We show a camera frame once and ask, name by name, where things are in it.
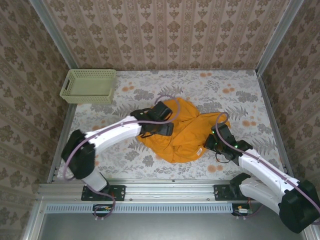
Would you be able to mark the orange t-shirt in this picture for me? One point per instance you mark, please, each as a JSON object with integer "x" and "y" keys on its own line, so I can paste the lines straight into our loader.
{"x": 185, "y": 140}

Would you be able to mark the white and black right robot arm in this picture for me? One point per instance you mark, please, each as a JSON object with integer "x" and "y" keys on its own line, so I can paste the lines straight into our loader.
{"x": 262, "y": 172}

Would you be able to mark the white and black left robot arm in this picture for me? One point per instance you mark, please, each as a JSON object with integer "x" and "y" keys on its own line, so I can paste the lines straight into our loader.
{"x": 112, "y": 133}

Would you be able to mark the floral tablecloth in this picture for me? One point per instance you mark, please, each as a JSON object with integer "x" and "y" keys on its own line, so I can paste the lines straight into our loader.
{"x": 175, "y": 82}

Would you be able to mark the black connector board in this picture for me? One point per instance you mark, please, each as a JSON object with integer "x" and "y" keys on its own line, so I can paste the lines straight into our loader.
{"x": 102, "y": 208}
{"x": 241, "y": 211}

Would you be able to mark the pale green plastic basket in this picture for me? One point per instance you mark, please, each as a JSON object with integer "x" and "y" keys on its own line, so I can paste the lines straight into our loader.
{"x": 87, "y": 87}

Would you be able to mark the grey metal sheet panel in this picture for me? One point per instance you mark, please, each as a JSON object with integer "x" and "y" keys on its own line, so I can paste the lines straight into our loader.
{"x": 170, "y": 227}

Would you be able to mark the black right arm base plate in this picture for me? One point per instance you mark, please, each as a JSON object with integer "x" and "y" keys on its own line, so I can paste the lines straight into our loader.
{"x": 220, "y": 192}

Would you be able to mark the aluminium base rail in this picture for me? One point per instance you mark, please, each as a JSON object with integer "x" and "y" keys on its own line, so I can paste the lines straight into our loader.
{"x": 170, "y": 191}

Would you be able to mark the aluminium table side rail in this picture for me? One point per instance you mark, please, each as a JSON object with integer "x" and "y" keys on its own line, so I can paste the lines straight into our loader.
{"x": 275, "y": 125}
{"x": 68, "y": 120}

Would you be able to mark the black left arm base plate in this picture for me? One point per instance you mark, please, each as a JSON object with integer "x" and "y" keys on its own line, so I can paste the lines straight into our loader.
{"x": 120, "y": 192}

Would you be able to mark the aluminium frame post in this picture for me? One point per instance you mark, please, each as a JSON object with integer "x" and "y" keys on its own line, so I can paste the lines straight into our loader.
{"x": 279, "y": 35}
{"x": 55, "y": 35}

